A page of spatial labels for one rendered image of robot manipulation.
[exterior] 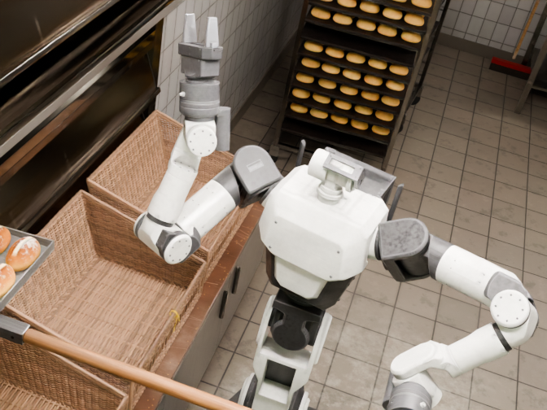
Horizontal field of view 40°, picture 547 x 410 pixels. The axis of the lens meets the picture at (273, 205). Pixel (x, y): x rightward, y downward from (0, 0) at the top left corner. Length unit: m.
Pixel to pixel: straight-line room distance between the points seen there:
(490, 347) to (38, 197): 1.38
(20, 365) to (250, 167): 0.90
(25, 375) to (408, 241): 1.17
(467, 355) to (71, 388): 1.12
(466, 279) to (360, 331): 1.84
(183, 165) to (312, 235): 0.33
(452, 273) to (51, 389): 1.18
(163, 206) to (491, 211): 3.07
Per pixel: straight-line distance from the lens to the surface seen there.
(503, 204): 4.66
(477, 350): 1.67
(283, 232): 1.78
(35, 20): 2.10
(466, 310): 3.82
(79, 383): 2.21
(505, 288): 1.66
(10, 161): 2.19
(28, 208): 2.34
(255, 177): 1.82
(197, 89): 1.64
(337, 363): 3.34
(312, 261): 1.79
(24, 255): 1.80
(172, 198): 1.71
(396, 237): 1.74
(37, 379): 2.30
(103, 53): 2.17
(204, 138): 1.65
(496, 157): 5.09
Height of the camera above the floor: 2.44
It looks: 37 degrees down
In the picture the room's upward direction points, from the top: 13 degrees clockwise
